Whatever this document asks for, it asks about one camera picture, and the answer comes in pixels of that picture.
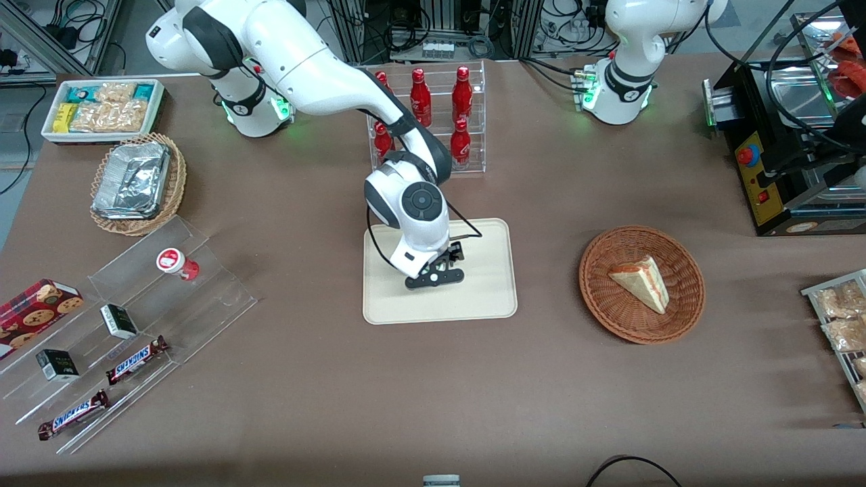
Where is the grey wire rack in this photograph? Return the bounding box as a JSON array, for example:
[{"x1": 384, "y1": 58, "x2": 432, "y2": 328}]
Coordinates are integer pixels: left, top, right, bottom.
[{"x1": 801, "y1": 269, "x2": 866, "y2": 415}]

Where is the red plaid cookie box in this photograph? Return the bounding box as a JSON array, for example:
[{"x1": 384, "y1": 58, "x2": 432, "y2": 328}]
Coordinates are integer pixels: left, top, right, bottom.
[{"x1": 0, "y1": 279, "x2": 85, "y2": 360}]

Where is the black sealing machine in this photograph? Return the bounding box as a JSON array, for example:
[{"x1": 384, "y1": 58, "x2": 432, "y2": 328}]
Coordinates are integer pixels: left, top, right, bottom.
[{"x1": 702, "y1": 12, "x2": 866, "y2": 237}]

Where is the oval tan wicker basket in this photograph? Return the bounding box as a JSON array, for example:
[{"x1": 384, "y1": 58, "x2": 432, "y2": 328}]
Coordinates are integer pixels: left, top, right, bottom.
[{"x1": 90, "y1": 133, "x2": 188, "y2": 237}]

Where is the white snack bin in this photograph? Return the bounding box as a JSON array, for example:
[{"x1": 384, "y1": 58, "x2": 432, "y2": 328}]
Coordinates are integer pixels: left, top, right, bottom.
[{"x1": 41, "y1": 78, "x2": 166, "y2": 145}]

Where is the beige plastic tray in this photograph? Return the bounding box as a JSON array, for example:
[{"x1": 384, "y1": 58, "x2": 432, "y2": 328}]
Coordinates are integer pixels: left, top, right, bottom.
[{"x1": 363, "y1": 218, "x2": 518, "y2": 326}]

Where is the brown Snickers bar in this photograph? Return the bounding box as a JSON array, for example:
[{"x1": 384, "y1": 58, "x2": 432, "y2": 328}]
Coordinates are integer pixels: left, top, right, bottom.
[
  {"x1": 37, "y1": 390, "x2": 110, "y2": 442},
  {"x1": 106, "y1": 335, "x2": 170, "y2": 386}
]

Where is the black cable loop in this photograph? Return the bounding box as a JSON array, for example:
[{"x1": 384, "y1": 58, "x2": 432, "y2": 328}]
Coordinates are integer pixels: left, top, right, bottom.
[{"x1": 585, "y1": 455, "x2": 685, "y2": 487}]

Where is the clear bag of crackers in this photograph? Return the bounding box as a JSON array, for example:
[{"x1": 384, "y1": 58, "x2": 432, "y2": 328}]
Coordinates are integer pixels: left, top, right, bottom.
[
  {"x1": 95, "y1": 82, "x2": 137, "y2": 103},
  {"x1": 70, "y1": 100, "x2": 148, "y2": 134}
]

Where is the yellow snack pack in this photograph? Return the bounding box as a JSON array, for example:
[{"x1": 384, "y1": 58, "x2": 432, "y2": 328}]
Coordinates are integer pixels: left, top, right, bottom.
[{"x1": 53, "y1": 102, "x2": 79, "y2": 135}]

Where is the wrapped triangle sandwich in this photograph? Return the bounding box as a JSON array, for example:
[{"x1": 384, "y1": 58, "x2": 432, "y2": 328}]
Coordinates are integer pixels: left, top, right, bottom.
[{"x1": 608, "y1": 255, "x2": 670, "y2": 315}]

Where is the clear acrylic bottle rack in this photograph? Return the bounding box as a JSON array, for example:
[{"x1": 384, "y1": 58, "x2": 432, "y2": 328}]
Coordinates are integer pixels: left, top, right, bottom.
[{"x1": 364, "y1": 60, "x2": 486, "y2": 179}]

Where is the red gum bottle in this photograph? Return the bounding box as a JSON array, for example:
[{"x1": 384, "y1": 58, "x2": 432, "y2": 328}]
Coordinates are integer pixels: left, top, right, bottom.
[{"x1": 156, "y1": 248, "x2": 201, "y2": 282}]

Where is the silver foil tray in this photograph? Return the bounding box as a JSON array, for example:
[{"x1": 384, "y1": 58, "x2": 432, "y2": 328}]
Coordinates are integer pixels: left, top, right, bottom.
[{"x1": 92, "y1": 141, "x2": 171, "y2": 221}]

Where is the clear bag of snacks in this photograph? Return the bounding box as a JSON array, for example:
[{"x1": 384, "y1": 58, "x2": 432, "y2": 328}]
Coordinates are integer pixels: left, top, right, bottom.
[
  {"x1": 821, "y1": 318, "x2": 866, "y2": 353},
  {"x1": 814, "y1": 280, "x2": 866, "y2": 320}
]

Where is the clear acrylic stepped stand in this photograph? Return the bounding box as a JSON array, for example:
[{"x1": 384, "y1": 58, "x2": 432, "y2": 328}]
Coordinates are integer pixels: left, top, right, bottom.
[{"x1": 0, "y1": 215, "x2": 258, "y2": 455}]

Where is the small black box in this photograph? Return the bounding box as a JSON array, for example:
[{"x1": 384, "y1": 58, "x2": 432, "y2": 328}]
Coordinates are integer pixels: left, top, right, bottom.
[
  {"x1": 100, "y1": 304, "x2": 139, "y2": 340},
  {"x1": 36, "y1": 348, "x2": 81, "y2": 382}
]

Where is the round brown wicker basket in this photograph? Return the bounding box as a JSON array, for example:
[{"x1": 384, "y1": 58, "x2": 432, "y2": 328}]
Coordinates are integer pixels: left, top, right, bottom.
[{"x1": 578, "y1": 225, "x2": 706, "y2": 346}]

